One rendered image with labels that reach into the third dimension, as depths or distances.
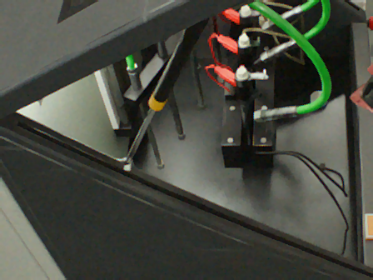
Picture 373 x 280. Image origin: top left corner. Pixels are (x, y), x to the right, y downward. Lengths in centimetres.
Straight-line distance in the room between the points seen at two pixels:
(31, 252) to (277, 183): 57
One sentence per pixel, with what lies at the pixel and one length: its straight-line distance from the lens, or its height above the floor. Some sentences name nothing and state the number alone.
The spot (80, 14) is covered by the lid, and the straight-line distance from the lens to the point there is 81.
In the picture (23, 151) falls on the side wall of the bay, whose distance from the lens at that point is 98.
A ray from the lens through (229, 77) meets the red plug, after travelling 136.
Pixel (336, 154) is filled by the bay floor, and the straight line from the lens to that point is 159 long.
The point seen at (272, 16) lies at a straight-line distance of 106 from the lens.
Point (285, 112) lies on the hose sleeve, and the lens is 121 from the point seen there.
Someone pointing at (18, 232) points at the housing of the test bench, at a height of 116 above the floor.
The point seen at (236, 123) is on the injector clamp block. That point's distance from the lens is 145.
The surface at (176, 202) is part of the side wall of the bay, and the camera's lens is 105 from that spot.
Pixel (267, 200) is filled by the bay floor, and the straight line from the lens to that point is 153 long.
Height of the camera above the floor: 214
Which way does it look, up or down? 52 degrees down
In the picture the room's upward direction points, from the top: 7 degrees counter-clockwise
